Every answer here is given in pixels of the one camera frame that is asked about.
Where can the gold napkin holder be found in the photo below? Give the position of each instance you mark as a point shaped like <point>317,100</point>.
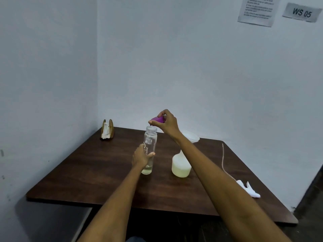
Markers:
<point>111,128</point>

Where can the person's right forearm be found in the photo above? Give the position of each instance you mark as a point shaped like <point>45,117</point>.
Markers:
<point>227,194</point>

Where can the clear glass bottle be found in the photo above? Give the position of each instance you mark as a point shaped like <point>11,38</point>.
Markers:
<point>150,141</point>

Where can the person's left thumb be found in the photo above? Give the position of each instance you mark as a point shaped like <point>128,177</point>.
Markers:
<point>150,155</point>

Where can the person's left hand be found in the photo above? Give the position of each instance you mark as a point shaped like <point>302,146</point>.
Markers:
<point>138,158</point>

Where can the printed paper notice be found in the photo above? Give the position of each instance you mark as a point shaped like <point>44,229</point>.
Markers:
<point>260,10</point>

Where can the purple bottle cap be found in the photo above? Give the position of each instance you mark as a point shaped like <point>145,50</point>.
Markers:
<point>159,119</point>

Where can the person's right hand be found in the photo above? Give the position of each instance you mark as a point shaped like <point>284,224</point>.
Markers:
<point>169,124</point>

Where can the white paper napkin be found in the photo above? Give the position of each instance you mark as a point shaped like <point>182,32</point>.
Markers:
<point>105,131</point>

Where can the translucent white spray bottle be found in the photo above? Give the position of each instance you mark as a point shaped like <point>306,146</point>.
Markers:
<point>180,167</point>

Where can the person's left forearm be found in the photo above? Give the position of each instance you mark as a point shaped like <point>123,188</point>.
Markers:
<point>118,204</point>

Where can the white spray trigger with tube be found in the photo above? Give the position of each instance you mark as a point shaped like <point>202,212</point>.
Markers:
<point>248,190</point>

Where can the person's right thumb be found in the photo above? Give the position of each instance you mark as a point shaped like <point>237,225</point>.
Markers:
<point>154,123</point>

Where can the grey label sign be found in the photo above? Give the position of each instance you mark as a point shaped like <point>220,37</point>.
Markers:
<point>301,12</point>

